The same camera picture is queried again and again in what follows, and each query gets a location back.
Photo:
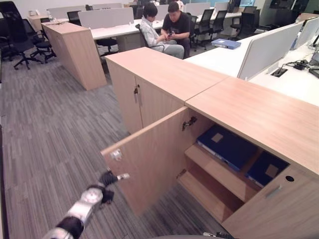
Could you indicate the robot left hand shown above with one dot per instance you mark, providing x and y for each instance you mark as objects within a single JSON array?
[{"x": 107, "y": 178}]

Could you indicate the wooden cabinet door with latch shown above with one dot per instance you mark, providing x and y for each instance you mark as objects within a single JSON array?
[{"x": 154, "y": 159}]

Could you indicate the key bunch in lock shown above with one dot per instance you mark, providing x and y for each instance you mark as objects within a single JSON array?
[{"x": 136, "y": 90}]

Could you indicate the black power adapter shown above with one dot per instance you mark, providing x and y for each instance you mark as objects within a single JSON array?
[{"x": 298, "y": 66}]

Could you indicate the black mesh office chair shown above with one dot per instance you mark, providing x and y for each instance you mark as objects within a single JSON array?
[
  {"x": 205, "y": 22},
  {"x": 246, "y": 23},
  {"x": 220, "y": 21}
]

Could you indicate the wooden cabinet shelf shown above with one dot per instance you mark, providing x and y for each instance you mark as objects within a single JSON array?
[{"x": 219, "y": 174}]

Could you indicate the metal door hinge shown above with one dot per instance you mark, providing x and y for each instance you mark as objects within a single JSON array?
[
  {"x": 181, "y": 173},
  {"x": 188, "y": 122}
]

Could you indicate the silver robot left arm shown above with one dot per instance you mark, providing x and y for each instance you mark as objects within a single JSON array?
[{"x": 77, "y": 211}]

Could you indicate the blue folder with tan label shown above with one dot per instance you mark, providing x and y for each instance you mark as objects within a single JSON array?
[{"x": 264, "y": 169}]

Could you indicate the large blue folder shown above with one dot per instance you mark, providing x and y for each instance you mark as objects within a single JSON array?
[{"x": 228, "y": 147}]

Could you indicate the grey desk divider panel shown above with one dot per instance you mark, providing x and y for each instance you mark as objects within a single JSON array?
[
  {"x": 198, "y": 8},
  {"x": 307, "y": 31},
  {"x": 269, "y": 49},
  {"x": 106, "y": 17}
]

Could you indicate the long wooden cabinet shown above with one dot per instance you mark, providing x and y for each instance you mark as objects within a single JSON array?
[{"x": 74, "y": 47}]

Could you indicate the person in black shirt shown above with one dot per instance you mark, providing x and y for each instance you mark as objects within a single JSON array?
[{"x": 178, "y": 25}]

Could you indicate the person in white shirt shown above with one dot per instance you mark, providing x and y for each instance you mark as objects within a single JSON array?
[{"x": 152, "y": 32}]

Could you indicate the light blue folder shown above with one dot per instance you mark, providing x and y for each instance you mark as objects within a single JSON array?
[{"x": 226, "y": 42}]

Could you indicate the laptop computer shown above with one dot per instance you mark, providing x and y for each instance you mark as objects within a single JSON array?
[{"x": 315, "y": 62}]

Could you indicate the robot body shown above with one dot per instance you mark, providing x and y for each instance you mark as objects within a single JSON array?
[{"x": 189, "y": 236}]

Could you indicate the wooden cabinet with keys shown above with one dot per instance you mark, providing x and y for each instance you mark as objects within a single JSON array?
[{"x": 159, "y": 74}]

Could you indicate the silver door latch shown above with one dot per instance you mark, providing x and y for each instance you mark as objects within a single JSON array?
[{"x": 116, "y": 154}]

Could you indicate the tall black office chair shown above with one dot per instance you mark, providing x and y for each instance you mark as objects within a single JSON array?
[{"x": 15, "y": 32}]

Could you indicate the wooden office cabinet with shelf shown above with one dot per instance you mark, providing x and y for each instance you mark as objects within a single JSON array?
[{"x": 261, "y": 114}]

